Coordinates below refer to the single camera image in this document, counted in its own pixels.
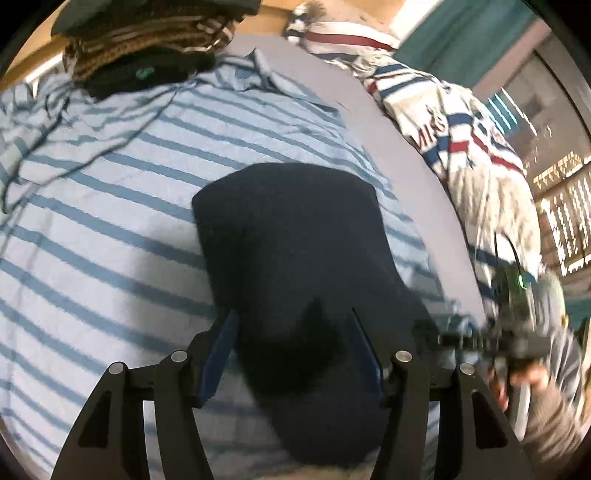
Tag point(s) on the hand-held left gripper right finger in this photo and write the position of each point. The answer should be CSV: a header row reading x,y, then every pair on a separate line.
x,y
369,360

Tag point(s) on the striped star duvet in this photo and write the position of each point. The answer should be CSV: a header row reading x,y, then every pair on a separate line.
x,y
461,152

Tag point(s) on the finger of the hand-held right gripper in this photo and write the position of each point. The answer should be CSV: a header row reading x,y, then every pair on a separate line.
x,y
443,341

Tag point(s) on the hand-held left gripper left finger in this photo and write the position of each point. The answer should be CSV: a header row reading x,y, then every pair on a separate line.
x,y
217,360

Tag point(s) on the blue striped blanket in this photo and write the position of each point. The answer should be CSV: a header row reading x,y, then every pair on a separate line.
x,y
115,230

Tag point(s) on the person's right forearm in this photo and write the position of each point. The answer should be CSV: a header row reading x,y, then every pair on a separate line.
x,y
549,429

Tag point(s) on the brown striped sweater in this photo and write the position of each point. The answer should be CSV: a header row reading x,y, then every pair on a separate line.
x,y
147,41

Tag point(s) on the navy button cardigan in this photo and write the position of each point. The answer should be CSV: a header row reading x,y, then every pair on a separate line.
x,y
300,254

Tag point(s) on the teal curtain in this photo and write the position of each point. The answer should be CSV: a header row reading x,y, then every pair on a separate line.
x,y
461,37

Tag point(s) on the person's right hand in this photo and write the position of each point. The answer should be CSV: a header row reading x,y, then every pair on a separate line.
x,y
531,376

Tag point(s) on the person's grey top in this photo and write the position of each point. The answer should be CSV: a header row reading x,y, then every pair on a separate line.
x,y
568,360

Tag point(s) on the wooden headboard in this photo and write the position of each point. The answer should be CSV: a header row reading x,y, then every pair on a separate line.
x,y
272,21

